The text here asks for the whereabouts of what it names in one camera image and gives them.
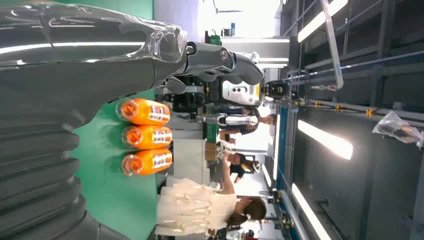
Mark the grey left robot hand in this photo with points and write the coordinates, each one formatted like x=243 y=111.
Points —
x=99 y=66

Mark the orange juice bottle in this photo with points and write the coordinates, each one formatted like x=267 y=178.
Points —
x=150 y=161
x=150 y=137
x=145 y=112

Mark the green table mat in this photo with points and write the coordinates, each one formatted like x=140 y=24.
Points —
x=112 y=198

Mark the background humanoid robot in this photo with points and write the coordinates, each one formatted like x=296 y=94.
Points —
x=242 y=92

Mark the person in white garment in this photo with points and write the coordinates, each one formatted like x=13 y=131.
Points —
x=192 y=205

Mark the person in dark top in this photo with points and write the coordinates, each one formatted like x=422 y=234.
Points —
x=239 y=170

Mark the person standing by robot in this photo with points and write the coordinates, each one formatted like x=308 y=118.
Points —
x=269 y=119

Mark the ceiling light strip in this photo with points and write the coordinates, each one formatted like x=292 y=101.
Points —
x=318 y=21

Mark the silver hanging bar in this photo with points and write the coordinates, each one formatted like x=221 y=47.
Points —
x=333 y=46

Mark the clear hanging plastic bag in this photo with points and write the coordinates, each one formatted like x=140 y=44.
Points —
x=396 y=129

